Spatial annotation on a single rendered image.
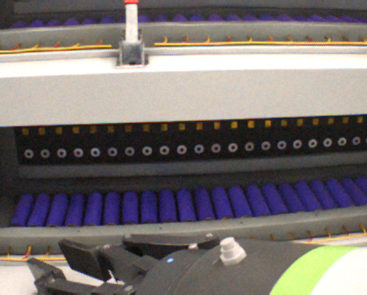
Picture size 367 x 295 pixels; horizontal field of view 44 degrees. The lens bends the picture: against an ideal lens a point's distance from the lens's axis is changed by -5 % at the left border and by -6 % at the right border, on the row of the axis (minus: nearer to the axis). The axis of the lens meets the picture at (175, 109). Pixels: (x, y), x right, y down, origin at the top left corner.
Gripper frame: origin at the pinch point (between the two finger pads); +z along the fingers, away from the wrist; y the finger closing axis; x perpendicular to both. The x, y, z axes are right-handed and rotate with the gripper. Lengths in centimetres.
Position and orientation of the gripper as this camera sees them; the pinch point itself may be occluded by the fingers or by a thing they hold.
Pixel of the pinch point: (66, 269)
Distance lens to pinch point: 41.8
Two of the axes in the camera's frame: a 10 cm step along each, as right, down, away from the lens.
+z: -5.9, 1.3, 8.0
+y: 7.2, -3.7, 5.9
